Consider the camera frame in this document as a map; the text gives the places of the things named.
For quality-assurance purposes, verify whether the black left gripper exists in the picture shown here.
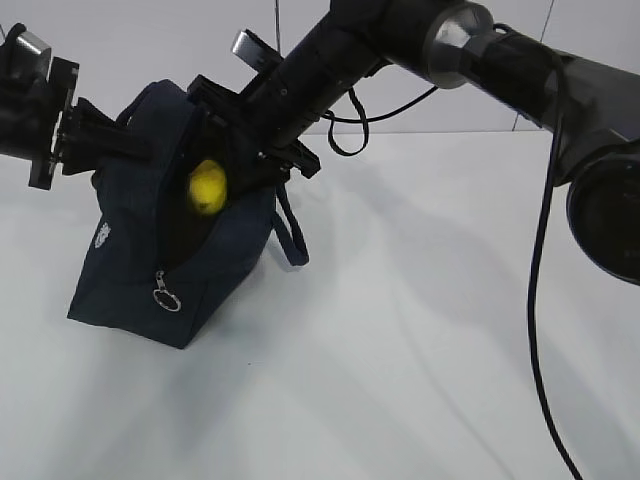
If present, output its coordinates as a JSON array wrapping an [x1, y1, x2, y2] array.
[[28, 57, 152, 190]]

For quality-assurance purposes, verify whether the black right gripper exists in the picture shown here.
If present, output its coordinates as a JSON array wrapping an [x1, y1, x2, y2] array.
[[187, 74, 320, 205]]

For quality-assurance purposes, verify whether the yellow toy corn cob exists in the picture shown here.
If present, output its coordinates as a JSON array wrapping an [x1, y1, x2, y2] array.
[[187, 159, 228, 216]]

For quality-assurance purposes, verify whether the dark navy lunch bag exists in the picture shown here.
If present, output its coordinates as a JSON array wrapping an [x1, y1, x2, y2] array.
[[68, 80, 309, 349]]

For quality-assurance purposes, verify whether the silver ring zipper pull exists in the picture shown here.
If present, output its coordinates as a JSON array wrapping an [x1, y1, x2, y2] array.
[[152, 270, 182, 313]]

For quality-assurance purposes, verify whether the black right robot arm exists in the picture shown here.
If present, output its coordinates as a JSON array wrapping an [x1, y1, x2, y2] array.
[[188, 1, 639, 284]]

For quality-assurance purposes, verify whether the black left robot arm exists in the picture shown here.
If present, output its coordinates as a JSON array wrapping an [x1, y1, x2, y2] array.
[[1, 24, 152, 190]]

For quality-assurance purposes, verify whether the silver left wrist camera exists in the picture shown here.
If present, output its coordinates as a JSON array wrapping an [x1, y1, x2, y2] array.
[[1, 23, 52, 80]]

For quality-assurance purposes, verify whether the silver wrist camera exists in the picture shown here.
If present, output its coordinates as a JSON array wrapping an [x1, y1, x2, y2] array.
[[231, 29, 283, 73], [1, 23, 52, 80]]

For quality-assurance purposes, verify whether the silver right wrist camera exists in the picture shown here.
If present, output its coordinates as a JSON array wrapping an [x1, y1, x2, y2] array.
[[231, 29, 283, 73]]

